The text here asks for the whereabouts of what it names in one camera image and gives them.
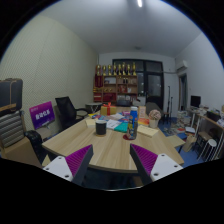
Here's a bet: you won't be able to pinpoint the white round stool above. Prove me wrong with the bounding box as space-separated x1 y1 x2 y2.
198 138 218 162

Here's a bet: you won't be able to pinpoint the white wall air conditioner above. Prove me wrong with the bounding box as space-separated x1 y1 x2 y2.
175 59 189 72

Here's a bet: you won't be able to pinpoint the orange book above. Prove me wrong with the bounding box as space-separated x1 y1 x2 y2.
137 118 150 127

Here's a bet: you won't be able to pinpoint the black office chair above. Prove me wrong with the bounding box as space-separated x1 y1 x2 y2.
54 96 88 131

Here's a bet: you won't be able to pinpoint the brown paper bag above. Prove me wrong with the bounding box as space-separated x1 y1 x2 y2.
182 133 198 153

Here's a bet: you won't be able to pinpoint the beige armchair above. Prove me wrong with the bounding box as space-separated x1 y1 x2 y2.
145 101 169 118

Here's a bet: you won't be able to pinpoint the grey striped cushion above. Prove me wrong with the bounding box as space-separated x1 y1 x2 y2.
0 110 25 149

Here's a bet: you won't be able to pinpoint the pink flowers in white pot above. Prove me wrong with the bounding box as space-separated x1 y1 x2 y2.
148 109 162 129

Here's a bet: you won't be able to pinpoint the teal book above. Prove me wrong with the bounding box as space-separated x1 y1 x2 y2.
114 121 130 134

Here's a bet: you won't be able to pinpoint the black cup white inside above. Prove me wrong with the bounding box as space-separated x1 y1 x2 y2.
95 119 108 137

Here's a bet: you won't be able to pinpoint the large yellow notebook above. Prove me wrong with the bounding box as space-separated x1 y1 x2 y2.
137 124 160 138

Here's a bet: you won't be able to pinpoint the purple sign board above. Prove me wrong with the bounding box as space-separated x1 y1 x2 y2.
29 100 56 131

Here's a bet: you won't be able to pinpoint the blue drink bottle white cap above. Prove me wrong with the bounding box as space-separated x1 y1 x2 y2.
126 105 139 141

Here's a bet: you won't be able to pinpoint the black tripod stand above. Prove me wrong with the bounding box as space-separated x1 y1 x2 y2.
166 85 174 118

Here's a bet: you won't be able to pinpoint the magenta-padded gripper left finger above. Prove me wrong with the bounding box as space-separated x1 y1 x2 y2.
43 143 95 187

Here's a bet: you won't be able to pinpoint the cluttered wooden side desk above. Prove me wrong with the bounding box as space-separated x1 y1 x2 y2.
186 104 224 161

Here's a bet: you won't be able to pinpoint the wooden shelf unit with trophies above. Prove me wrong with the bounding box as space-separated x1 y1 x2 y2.
92 61 139 104

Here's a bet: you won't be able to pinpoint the small cream notebook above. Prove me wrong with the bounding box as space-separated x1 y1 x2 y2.
85 118 98 128

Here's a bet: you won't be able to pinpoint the blue colourful magazine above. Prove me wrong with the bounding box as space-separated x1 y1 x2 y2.
91 113 111 121

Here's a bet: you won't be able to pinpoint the light wooden bench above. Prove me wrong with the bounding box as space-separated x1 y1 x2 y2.
165 134 186 149

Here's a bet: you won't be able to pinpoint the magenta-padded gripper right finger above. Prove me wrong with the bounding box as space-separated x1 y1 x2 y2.
129 143 184 187

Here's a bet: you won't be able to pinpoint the yellow gift box red ribbon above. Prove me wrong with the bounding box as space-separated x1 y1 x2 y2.
99 102 118 117

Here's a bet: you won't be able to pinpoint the standing orange white card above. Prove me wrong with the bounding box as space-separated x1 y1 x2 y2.
138 105 148 120

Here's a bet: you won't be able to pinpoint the small round side table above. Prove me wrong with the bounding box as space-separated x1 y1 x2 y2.
84 102 103 114

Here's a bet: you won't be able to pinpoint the black suitcase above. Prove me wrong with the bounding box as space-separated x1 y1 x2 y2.
0 77 24 116

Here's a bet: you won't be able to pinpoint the dark glass door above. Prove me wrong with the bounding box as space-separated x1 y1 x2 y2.
112 58 165 111

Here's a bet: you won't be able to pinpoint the black chair backrest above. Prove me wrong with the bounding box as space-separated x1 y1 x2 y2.
23 129 48 165

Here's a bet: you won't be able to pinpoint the black computer monitor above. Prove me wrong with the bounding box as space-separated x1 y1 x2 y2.
190 95 202 109

